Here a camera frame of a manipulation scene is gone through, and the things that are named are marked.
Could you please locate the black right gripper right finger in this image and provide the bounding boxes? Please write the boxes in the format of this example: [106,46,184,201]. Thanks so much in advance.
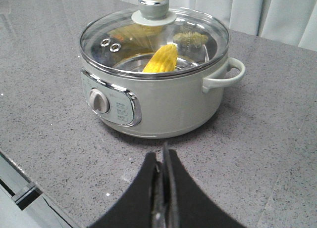
[163,143,244,228]

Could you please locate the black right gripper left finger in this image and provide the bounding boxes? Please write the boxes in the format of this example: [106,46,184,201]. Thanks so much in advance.
[90,152,159,228]

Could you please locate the yellow corn cob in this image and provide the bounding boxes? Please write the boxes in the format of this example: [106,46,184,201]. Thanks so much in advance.
[142,44,178,73]

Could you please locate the glass pot lid with knob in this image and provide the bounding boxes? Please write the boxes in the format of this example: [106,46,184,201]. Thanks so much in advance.
[80,7,230,78]

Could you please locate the pale green electric cooking pot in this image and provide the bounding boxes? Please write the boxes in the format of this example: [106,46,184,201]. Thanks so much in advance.
[81,56,246,139]

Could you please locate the white pleated curtain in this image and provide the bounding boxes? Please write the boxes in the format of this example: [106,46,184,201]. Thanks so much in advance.
[96,0,317,52]

